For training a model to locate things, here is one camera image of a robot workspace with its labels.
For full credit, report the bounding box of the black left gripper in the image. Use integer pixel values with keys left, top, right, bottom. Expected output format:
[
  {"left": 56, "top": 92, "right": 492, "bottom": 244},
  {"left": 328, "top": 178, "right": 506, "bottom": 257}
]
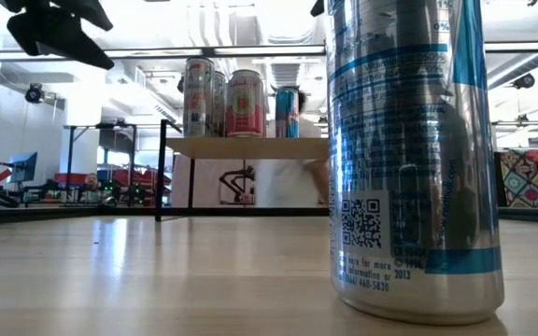
[{"left": 0, "top": 0, "right": 115, "bottom": 71}]

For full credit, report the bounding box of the black aluminium table frame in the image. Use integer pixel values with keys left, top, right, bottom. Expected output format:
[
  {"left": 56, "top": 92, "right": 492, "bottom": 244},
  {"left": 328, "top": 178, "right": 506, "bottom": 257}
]
[{"left": 0, "top": 203, "right": 538, "bottom": 228}]

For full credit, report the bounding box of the wooden shelf black metal frame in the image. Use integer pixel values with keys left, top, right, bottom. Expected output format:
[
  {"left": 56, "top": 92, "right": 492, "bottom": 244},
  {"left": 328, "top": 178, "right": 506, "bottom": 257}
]
[{"left": 155, "top": 119, "right": 331, "bottom": 223}]

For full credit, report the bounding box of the colourful patchwork quilt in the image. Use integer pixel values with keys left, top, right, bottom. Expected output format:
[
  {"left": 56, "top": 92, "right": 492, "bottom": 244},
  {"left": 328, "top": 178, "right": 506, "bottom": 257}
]
[{"left": 502, "top": 147, "right": 538, "bottom": 210}]

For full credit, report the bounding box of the grey hanging box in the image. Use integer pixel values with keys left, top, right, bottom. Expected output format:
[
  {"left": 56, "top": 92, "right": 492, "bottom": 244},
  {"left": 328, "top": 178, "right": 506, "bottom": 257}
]
[{"left": 98, "top": 128, "right": 135, "bottom": 155}]

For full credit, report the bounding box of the dark computer monitor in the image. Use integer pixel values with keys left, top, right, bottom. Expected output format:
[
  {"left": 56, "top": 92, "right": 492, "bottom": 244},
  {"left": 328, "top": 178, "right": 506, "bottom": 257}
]
[{"left": 8, "top": 150, "right": 39, "bottom": 184}]

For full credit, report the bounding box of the black background frame table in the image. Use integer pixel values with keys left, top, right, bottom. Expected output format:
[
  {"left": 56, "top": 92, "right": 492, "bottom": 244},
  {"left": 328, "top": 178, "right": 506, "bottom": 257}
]
[{"left": 62, "top": 121, "right": 138, "bottom": 206}]

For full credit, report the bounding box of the background robot with green lights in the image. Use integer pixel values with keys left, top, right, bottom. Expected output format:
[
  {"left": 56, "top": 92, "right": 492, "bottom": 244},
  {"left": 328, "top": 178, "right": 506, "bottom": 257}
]
[{"left": 95, "top": 179, "right": 154, "bottom": 207}]

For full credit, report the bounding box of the white panel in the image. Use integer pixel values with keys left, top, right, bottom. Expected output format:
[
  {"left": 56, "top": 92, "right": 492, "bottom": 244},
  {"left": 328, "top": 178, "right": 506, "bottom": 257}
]
[{"left": 171, "top": 158, "right": 331, "bottom": 209}]

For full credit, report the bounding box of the red grey Spindrift can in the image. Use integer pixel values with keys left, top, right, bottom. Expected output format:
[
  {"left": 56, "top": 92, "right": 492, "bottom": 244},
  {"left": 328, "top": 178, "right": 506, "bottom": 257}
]
[{"left": 224, "top": 68, "right": 267, "bottom": 139}]

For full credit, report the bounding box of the tall white can black lid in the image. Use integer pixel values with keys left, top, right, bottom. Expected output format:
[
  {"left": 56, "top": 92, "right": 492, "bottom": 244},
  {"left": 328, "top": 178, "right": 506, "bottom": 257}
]
[
  {"left": 211, "top": 69, "right": 228, "bottom": 138},
  {"left": 183, "top": 57, "right": 216, "bottom": 138}
]

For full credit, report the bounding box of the grey ceiling duct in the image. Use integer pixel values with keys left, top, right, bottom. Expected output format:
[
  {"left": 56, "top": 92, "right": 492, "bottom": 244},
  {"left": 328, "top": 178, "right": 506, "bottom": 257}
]
[{"left": 488, "top": 49, "right": 538, "bottom": 90}]

